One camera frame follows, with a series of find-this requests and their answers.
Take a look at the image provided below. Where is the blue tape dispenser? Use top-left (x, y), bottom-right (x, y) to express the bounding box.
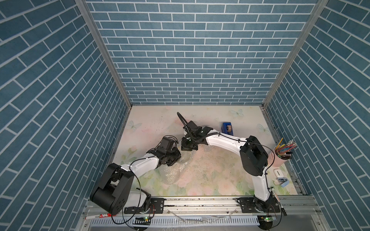
top-left (222, 122), bottom-right (233, 136)

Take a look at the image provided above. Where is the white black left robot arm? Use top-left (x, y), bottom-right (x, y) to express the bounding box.
top-left (90, 135), bottom-right (181, 215)

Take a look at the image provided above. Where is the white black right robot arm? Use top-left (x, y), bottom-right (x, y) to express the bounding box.
top-left (181, 120), bottom-right (274, 212)

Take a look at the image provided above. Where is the bundle of coloured pencils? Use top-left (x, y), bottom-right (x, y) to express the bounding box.
top-left (274, 138), bottom-right (297, 160)

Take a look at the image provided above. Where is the red white marker pen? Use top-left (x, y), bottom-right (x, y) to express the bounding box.
top-left (85, 213), bottom-right (112, 220)

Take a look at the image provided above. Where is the white small box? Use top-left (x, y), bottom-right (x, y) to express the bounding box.
top-left (273, 168), bottom-right (285, 178)

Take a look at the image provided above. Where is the blue white stapler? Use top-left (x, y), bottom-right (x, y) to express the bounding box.
top-left (274, 178), bottom-right (290, 188)

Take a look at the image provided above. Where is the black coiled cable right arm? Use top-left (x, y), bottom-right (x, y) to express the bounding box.
top-left (176, 112), bottom-right (193, 136)

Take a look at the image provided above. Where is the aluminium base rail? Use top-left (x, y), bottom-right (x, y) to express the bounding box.
top-left (77, 195), bottom-right (327, 217)

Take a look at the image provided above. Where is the aluminium corner frame post left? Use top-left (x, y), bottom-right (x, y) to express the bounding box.
top-left (75, 0), bottom-right (133, 109)

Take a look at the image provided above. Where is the aluminium corner frame post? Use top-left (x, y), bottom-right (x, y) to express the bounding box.
top-left (261, 0), bottom-right (330, 109)
top-left (75, 0), bottom-right (133, 109)

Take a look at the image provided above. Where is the aluminium corner frame post right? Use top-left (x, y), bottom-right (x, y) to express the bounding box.
top-left (261, 0), bottom-right (330, 109)

